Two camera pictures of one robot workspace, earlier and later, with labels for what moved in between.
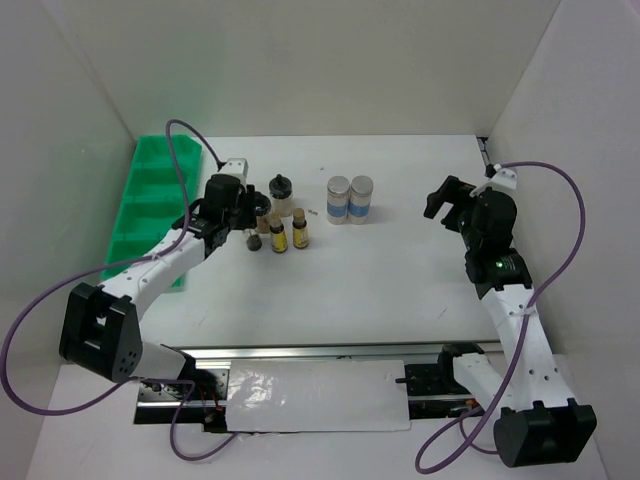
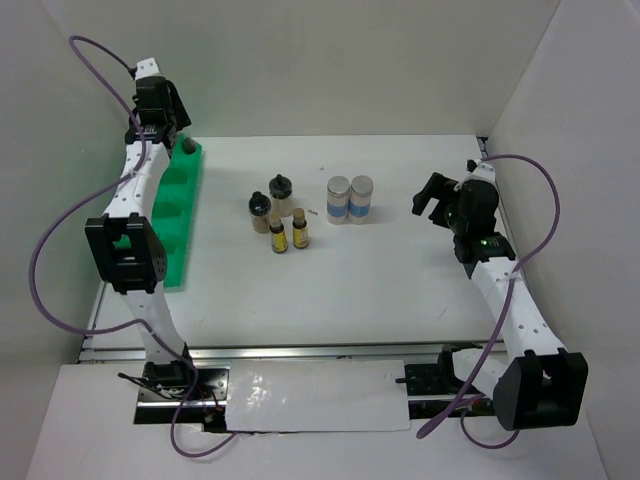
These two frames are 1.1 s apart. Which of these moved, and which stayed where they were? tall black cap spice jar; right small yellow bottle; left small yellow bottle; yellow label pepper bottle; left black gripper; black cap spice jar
Moved: yellow label pepper bottle; left black gripper
Stayed: left small yellow bottle; right small yellow bottle; black cap spice jar; tall black cap spice jar
